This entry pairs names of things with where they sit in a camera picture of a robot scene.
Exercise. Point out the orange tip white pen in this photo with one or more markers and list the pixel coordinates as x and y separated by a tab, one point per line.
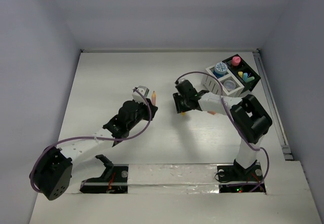
153	98

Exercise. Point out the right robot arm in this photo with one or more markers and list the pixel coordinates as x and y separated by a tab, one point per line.
246	114

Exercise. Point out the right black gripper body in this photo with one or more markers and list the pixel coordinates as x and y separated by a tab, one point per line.
186	107

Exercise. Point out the clear round jar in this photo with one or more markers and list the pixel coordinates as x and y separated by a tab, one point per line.
229	85

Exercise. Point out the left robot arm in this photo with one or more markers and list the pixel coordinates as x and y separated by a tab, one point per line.
52	172

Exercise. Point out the blue highlighter pen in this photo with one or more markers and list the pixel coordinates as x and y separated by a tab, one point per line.
245	77

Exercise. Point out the pink capped tube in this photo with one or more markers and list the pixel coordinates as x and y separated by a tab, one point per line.
235	61

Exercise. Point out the white slotted container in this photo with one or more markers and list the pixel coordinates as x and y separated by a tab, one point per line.
211	84

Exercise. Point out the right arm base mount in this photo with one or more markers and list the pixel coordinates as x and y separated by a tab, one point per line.
232	180

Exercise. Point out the green highlighter pen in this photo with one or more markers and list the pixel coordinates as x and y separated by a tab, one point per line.
250	79

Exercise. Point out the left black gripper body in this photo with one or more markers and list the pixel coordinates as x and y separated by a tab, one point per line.
143	112

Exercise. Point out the black container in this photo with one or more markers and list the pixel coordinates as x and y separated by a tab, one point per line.
243	72

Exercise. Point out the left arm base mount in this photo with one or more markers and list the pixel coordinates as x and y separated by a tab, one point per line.
113	180

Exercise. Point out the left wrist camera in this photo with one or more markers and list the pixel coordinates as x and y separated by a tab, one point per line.
140	93

